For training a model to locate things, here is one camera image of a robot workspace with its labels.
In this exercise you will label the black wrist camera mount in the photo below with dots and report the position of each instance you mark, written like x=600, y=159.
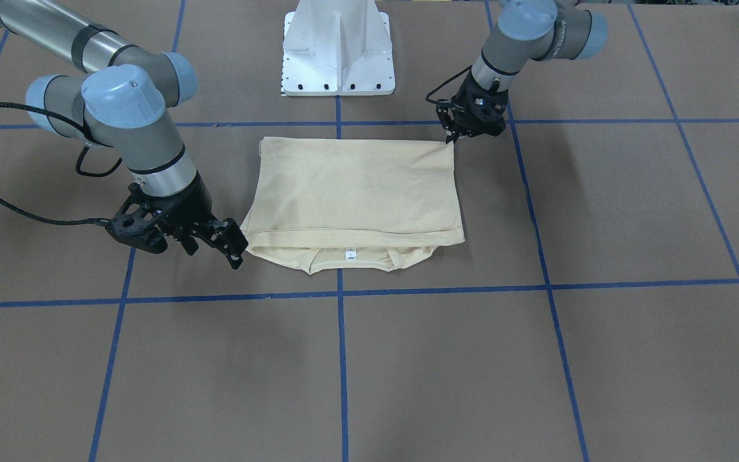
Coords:
x=136, y=222

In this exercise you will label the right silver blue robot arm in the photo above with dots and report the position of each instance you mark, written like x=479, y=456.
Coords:
x=122, y=103

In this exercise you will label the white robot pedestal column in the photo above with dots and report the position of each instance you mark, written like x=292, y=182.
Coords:
x=337, y=48

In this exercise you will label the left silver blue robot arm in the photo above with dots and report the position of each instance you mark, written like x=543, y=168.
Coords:
x=525, y=31

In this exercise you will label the cream long-sleeve printed shirt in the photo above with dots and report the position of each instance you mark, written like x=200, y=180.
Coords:
x=325, y=204

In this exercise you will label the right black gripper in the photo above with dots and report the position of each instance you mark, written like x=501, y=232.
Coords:
x=197, y=204

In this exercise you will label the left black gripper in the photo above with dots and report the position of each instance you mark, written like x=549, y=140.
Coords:
x=465, y=90

